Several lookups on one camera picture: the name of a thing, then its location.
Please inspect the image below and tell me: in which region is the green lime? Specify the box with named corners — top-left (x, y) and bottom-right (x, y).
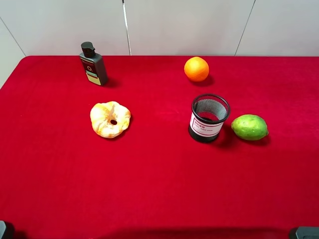
top-left (231, 114), bottom-right (269, 141)

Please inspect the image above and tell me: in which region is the red tablecloth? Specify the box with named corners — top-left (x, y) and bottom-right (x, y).
top-left (0, 56), bottom-right (319, 239)

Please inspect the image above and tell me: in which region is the black object bottom left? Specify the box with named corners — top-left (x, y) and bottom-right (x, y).
top-left (0, 221), bottom-right (14, 239)

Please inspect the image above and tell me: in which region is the black mesh pen holder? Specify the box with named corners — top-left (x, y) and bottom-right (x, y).
top-left (188, 94), bottom-right (230, 143)

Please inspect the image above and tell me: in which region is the black object bottom right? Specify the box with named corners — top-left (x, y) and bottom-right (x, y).
top-left (289, 227), bottom-right (319, 239)

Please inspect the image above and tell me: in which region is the orange fruit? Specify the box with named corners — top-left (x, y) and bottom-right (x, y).
top-left (184, 56), bottom-right (209, 82)

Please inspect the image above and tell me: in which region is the black object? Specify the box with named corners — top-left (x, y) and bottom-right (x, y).
top-left (289, 227), bottom-right (319, 239)
top-left (0, 221), bottom-right (14, 239)

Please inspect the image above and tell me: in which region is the dark grey lotion bottle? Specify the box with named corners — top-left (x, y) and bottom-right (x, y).
top-left (79, 41), bottom-right (108, 86)

